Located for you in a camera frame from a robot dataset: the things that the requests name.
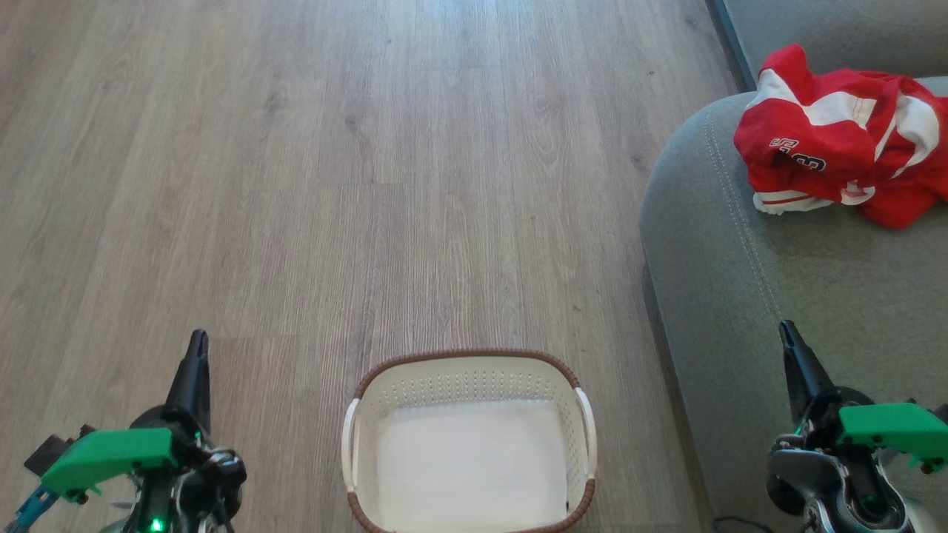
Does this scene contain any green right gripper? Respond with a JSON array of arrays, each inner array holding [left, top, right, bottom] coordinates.
[[778, 320, 948, 476]]

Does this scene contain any red jersey with white collar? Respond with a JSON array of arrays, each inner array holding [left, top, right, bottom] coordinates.
[[752, 70, 948, 229]]

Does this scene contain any red printed garment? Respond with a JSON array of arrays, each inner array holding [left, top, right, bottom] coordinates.
[[733, 43, 904, 207]]

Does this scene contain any grey fabric sofa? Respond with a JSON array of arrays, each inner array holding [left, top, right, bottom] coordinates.
[[639, 0, 948, 533]]

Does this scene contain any white basket with brown rim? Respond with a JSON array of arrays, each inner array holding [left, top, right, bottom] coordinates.
[[341, 349, 598, 533]]

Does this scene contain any thin black floor cable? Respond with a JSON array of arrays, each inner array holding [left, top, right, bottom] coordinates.
[[711, 515, 772, 533]]

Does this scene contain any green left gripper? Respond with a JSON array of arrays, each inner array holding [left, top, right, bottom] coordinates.
[[41, 329, 249, 533]]

